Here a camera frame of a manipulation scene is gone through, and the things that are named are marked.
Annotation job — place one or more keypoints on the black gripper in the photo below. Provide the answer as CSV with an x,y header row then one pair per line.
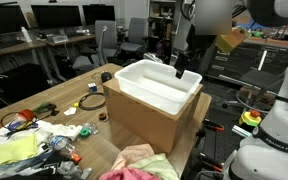
x,y
200,48

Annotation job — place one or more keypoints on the peach t-shirt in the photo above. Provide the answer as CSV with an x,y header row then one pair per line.
x,y
132,155

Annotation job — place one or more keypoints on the light green towel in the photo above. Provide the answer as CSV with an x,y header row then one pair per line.
x,y
157,166

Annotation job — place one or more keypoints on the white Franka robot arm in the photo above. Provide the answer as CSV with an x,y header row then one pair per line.
x,y
277,133

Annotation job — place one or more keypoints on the white plastic storage bin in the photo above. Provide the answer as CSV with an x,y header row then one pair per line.
x,y
157,86

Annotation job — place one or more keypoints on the storage shelf with items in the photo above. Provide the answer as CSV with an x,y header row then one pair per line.
x,y
162,30

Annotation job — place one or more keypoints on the brown cardboard box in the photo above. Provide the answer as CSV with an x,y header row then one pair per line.
x,y
140,123

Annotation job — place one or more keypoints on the black computer mouse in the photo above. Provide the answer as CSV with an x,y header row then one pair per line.
x,y
106,76

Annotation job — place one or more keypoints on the grey office chair white stripe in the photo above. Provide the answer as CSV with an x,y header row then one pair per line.
x,y
109,36

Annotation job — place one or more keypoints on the yellow emergency stop button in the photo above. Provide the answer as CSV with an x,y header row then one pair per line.
x,y
250,119

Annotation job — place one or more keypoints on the aluminium extrusion bar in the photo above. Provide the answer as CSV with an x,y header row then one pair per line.
x,y
240,131

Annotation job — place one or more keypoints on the Rubik's cube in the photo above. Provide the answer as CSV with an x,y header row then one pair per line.
x,y
92,87

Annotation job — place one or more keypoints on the small brown tape roll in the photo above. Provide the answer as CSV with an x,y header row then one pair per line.
x,y
103,116

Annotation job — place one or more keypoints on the small black monitor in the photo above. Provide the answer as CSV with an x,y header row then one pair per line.
x,y
97,13

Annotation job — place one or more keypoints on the green tape roll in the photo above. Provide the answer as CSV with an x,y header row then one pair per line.
x,y
85,132

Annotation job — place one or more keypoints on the white paper scrap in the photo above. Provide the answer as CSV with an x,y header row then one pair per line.
x,y
70,111

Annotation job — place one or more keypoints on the grey desktop device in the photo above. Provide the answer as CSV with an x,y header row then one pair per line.
x,y
57,38

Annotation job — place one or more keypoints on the white cloth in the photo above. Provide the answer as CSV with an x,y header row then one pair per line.
x,y
64,130

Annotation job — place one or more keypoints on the wide black monitor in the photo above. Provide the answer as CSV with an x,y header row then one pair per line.
x,y
55,16

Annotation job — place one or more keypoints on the clear plastic water bottle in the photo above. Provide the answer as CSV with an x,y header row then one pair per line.
x,y
62,145

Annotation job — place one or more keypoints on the grey crumpled plastic bag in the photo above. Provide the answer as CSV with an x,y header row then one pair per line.
x,y
67,168

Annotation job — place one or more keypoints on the white spray bottle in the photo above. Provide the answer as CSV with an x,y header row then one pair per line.
x,y
25,35

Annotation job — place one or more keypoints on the red-capped clear container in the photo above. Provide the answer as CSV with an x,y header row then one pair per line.
x,y
26,115

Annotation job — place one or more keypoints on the wooden office desk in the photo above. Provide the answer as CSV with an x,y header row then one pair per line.
x,y
17,47

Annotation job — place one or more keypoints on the black keyboard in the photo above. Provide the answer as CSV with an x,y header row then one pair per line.
x,y
2,44

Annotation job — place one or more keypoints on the large black monitor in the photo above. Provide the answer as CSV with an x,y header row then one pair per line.
x,y
4,20

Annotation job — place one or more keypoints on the yellow cloth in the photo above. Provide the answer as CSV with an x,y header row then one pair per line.
x,y
10,151

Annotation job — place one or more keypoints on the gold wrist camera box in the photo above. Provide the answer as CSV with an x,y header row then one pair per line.
x,y
232,41

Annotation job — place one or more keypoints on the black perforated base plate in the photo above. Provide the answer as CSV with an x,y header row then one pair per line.
x,y
217,143

